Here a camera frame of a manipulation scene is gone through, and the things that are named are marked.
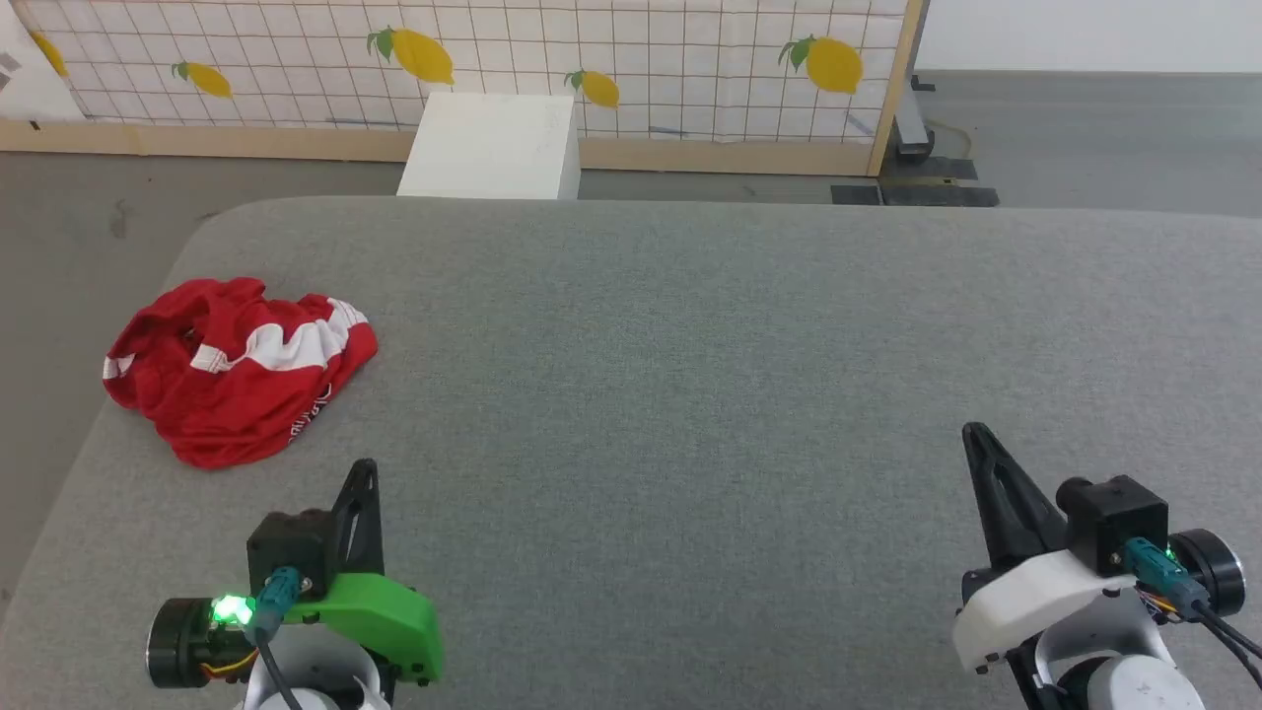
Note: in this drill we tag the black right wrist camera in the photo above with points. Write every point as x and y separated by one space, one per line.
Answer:
1119 518

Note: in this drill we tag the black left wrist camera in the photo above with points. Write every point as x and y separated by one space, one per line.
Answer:
286 547

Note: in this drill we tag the red white striped garment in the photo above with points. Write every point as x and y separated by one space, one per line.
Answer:
237 404

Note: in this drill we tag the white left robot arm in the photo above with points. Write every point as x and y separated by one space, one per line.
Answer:
315 661

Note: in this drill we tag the grey metal partition foot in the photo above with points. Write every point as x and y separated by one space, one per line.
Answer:
912 123

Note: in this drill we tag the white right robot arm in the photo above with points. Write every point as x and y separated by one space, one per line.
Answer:
1134 680

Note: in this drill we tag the small black floor mat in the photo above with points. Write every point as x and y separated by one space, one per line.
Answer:
855 194

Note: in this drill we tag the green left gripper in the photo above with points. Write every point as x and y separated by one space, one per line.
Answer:
389 621

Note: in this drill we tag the white box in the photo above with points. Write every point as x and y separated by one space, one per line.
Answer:
493 148

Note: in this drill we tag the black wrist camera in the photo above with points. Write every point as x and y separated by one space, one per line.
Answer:
1119 518
286 547

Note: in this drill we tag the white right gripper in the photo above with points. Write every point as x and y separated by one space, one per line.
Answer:
1025 602

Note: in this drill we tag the large black floor mat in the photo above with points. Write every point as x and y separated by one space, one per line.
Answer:
937 187

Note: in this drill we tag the lemon print partition screen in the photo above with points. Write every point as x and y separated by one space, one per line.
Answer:
296 99

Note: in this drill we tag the white panel with grey patches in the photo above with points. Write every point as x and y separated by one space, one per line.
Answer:
30 94

